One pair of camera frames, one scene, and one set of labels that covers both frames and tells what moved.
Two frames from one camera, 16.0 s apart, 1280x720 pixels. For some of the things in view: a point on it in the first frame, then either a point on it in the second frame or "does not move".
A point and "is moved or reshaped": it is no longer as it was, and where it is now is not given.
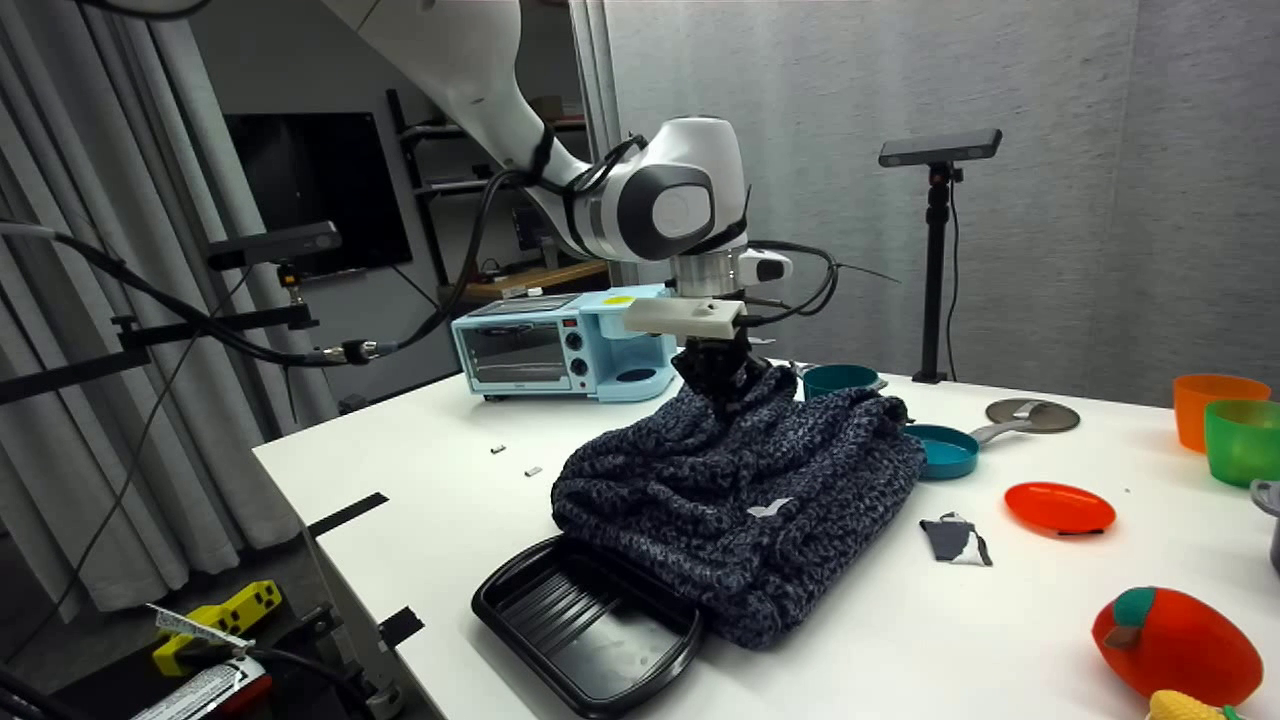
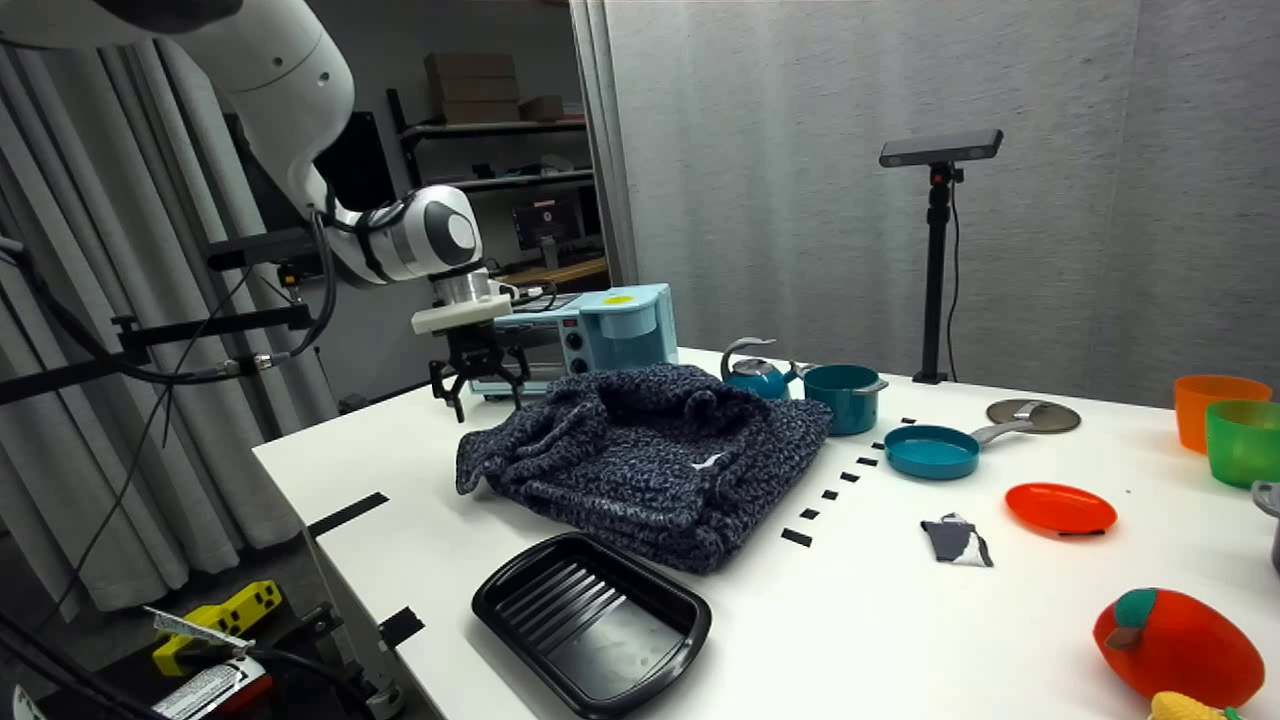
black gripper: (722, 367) to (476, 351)
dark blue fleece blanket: (736, 512) is moved or reshaped
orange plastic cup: (1202, 391) does not move
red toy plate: (1057, 511) does not move
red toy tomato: (1175, 641) does not move
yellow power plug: (243, 614) does not move
